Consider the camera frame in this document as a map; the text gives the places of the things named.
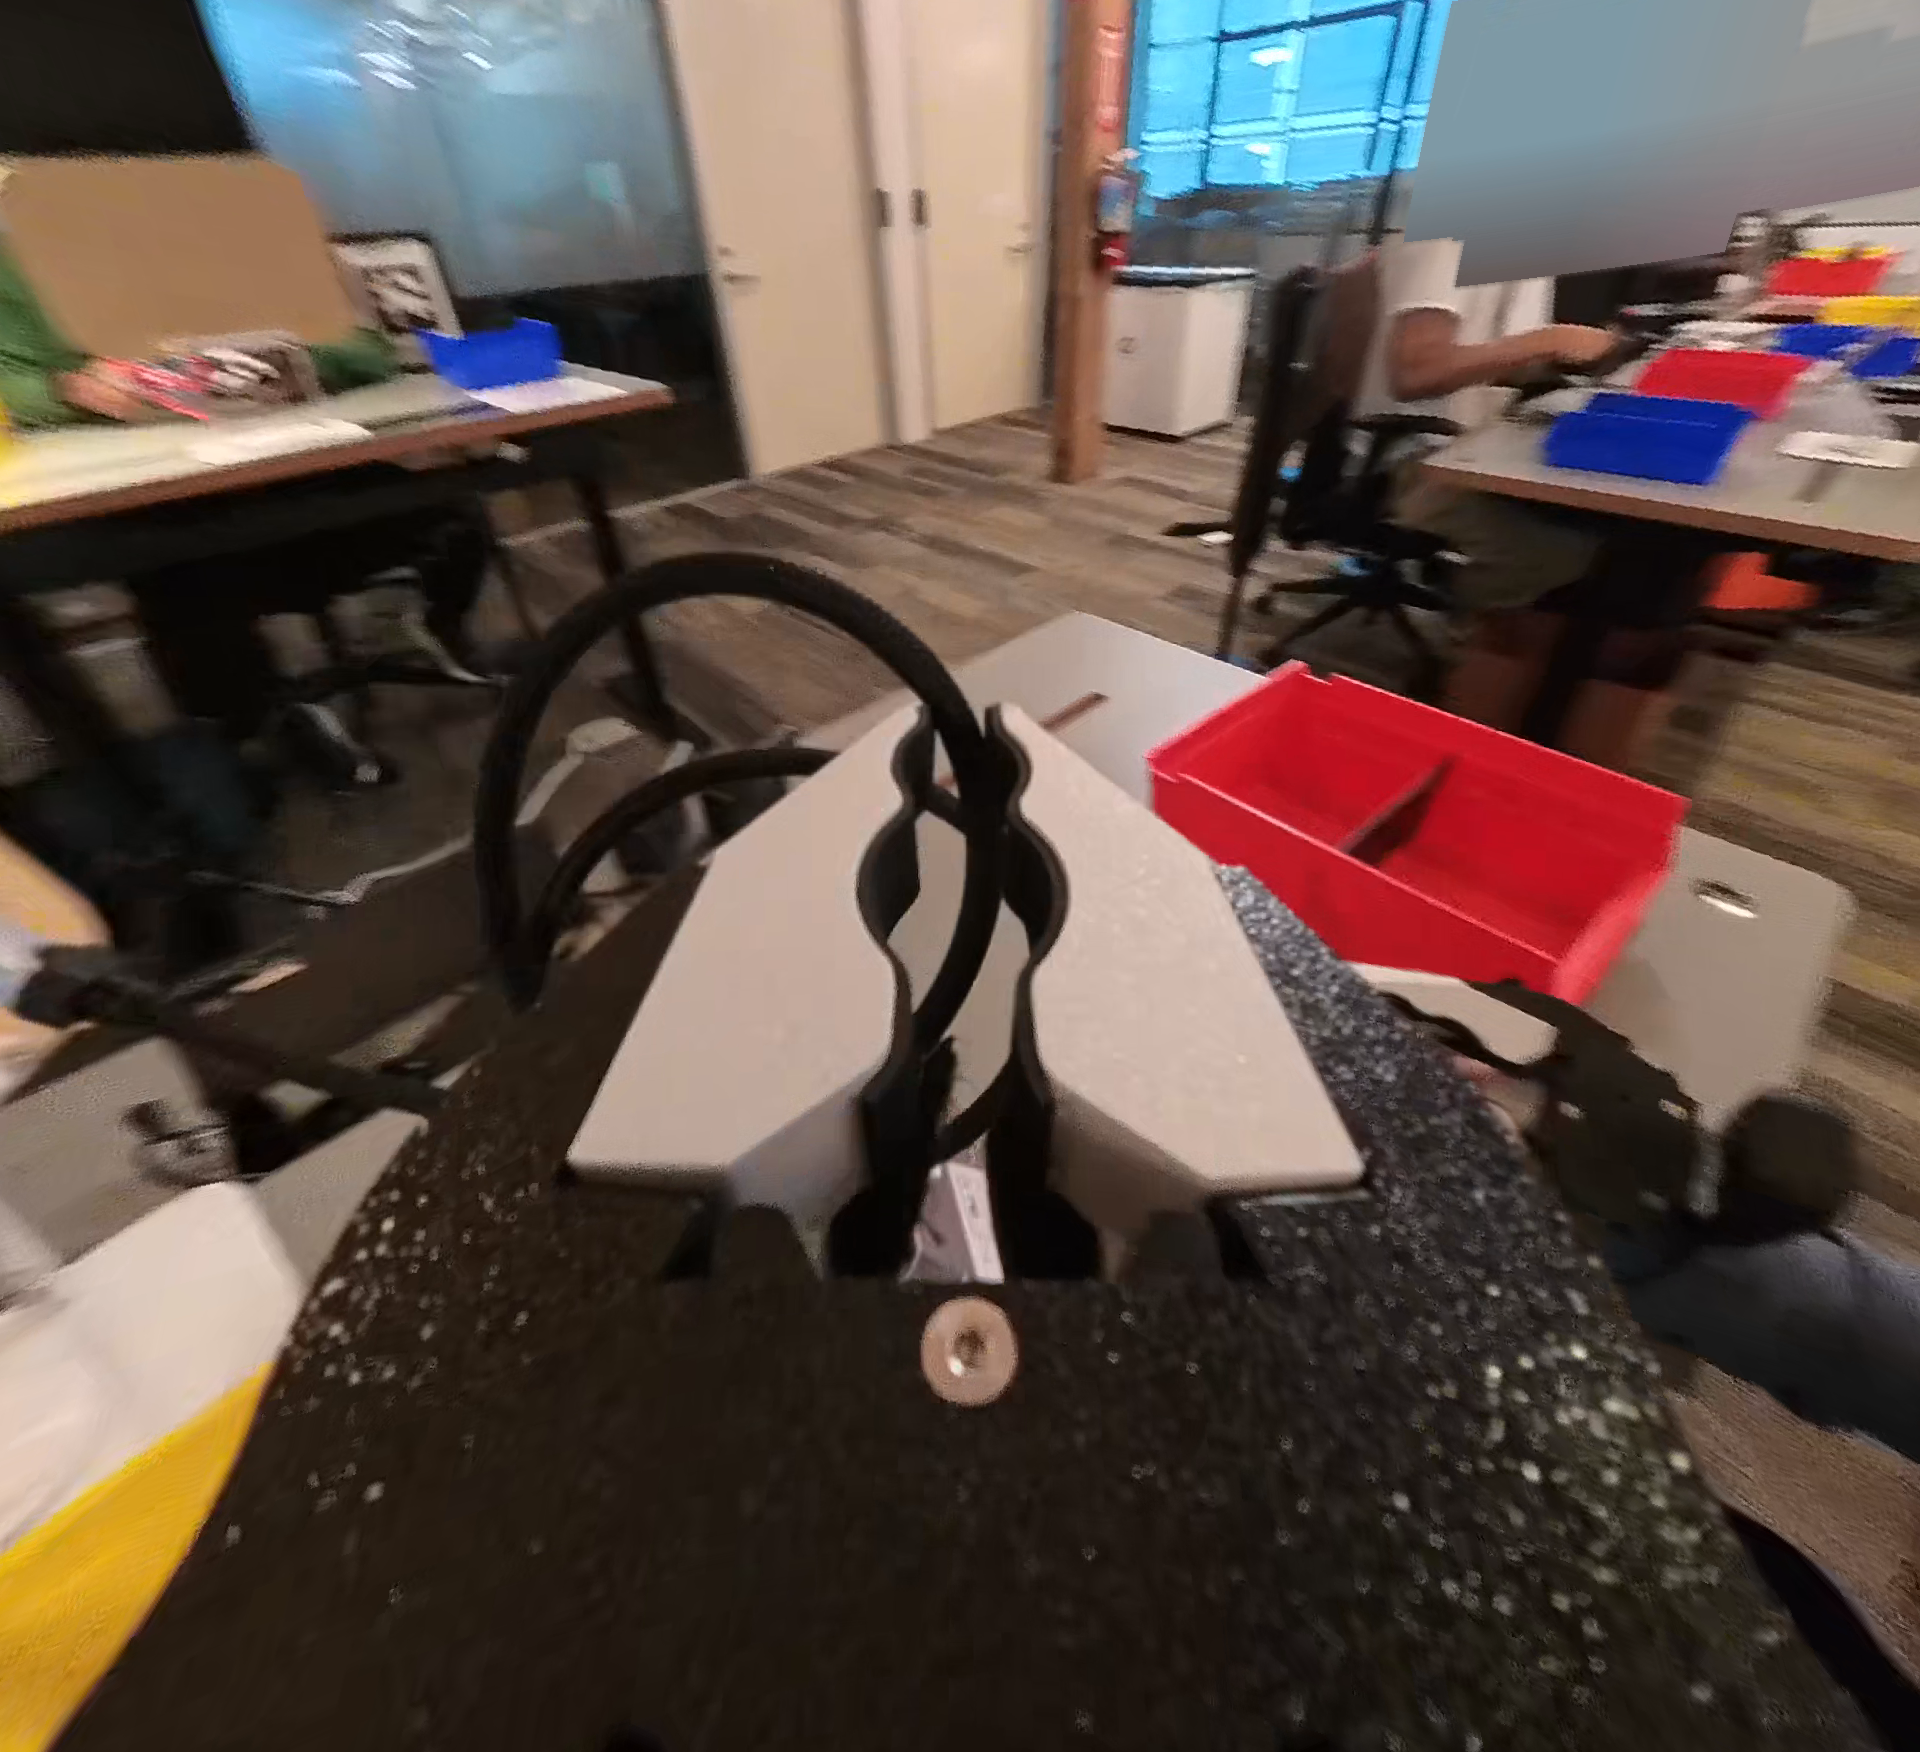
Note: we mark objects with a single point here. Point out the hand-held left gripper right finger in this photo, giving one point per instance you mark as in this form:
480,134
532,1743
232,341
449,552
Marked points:
1185,1033

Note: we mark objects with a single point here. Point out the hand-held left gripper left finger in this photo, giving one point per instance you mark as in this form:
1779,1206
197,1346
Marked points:
735,1016

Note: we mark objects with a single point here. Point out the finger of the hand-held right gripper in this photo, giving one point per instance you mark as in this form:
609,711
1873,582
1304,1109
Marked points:
1463,1016

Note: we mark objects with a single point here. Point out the red plastic bin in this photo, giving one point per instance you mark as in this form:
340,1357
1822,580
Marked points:
1829,277
1501,913
1725,380

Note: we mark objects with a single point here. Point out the silver and black adapter hub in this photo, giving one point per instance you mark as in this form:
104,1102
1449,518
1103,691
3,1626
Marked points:
961,1220

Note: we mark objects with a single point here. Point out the yellow plastic bin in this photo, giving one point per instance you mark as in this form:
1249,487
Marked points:
1877,313
90,1574

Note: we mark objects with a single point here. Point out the person's right forearm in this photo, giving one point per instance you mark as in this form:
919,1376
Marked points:
1785,1333

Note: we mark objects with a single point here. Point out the black round grommet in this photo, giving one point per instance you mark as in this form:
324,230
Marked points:
1725,898

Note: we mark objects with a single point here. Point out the orange stool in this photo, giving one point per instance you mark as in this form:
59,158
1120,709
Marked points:
1763,584

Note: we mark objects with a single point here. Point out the blue plastic bin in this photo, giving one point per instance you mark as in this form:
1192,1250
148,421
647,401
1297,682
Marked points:
495,353
1860,353
1642,449

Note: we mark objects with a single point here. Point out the black office chair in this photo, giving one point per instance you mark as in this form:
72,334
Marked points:
1305,432

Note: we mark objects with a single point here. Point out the grey work table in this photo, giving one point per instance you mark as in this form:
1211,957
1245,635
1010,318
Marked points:
1799,506

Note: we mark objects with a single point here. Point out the white low cabinet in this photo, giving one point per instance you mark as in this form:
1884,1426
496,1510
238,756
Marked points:
1179,357

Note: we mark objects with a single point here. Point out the long wooden table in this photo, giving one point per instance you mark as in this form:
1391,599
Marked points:
376,432

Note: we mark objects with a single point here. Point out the white sheet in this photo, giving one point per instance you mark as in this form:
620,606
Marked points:
119,1333

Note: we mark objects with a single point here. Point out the framed black white tag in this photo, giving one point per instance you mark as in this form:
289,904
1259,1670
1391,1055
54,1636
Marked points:
397,283

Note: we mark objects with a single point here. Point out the red fire extinguisher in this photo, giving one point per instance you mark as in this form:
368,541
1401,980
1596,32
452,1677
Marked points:
1114,209

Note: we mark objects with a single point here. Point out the large paned window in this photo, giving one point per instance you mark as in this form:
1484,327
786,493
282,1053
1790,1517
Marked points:
1276,27

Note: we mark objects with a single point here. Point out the wooden post red signs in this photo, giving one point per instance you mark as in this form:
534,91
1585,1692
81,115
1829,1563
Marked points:
1083,327

